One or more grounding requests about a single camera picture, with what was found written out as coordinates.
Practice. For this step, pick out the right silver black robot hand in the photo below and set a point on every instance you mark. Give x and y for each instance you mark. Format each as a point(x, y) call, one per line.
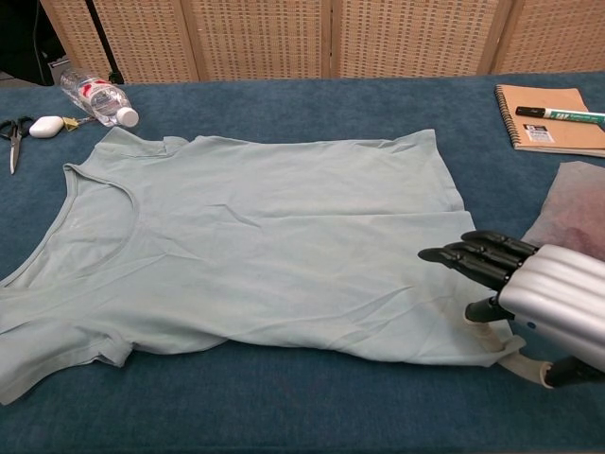
point(558, 293)

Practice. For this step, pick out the gold binder clip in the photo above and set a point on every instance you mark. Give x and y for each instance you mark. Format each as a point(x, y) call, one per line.
point(71, 124)

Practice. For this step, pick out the white earbuds case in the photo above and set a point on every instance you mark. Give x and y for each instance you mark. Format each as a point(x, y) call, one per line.
point(46, 127)

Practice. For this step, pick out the translucent bag with red contents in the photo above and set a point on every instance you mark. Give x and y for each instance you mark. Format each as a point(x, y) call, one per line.
point(576, 203)

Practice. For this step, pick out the grey-green cloth garment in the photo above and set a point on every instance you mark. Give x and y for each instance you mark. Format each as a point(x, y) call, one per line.
point(236, 236)

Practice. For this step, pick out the black tripod stand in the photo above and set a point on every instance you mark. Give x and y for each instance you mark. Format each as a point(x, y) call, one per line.
point(101, 38)

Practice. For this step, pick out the wicker folding screen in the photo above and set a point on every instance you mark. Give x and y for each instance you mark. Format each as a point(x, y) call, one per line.
point(264, 38)

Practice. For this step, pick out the green white marker pen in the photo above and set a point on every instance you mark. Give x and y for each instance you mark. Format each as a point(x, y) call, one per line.
point(558, 114)

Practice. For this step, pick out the clear plastic water bottle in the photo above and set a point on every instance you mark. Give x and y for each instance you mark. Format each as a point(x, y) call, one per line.
point(99, 97)

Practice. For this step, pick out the blue carpet table cover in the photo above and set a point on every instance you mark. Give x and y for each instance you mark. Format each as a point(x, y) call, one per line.
point(302, 416)

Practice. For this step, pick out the brown spiral notebook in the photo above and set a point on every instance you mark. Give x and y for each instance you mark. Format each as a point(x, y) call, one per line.
point(543, 97)

